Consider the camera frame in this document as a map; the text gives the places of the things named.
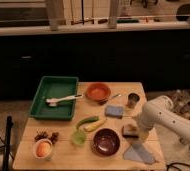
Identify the dark board eraser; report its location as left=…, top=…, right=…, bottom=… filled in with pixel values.
left=122, top=124, right=139, bottom=138

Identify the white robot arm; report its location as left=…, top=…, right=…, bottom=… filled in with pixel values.
left=136, top=96, right=190, bottom=143

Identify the red bowl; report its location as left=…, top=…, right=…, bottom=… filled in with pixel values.
left=85, top=82, right=111, bottom=102

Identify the dark brown bowl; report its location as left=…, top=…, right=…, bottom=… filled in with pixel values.
left=93, top=128, right=120, bottom=156

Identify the metal spoon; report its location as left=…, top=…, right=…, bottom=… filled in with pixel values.
left=98, top=93, right=122, bottom=105

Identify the blue sponge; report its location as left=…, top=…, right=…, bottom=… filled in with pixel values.
left=105, top=105, right=124, bottom=118

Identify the metal cup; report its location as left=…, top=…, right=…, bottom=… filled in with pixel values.
left=127, top=93, right=140, bottom=109

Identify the yellow banana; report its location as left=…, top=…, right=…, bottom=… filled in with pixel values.
left=84, top=118, right=106, bottom=132

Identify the green plastic tray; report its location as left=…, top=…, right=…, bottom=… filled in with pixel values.
left=29, top=76, right=78, bottom=121

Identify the white brush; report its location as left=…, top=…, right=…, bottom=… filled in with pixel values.
left=45, top=95, right=82, bottom=107

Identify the brown dried fruit pile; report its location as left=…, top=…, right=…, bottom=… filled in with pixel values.
left=34, top=131, right=59, bottom=144

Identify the grey cloth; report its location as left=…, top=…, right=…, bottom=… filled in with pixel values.
left=123, top=143, right=156, bottom=164

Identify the white cup with orange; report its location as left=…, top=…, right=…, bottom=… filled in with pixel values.
left=33, top=139, right=53, bottom=160

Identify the black chair frame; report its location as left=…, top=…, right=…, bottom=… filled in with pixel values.
left=0, top=116, right=13, bottom=171

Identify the black cable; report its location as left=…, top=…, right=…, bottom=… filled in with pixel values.
left=166, top=161, right=190, bottom=171

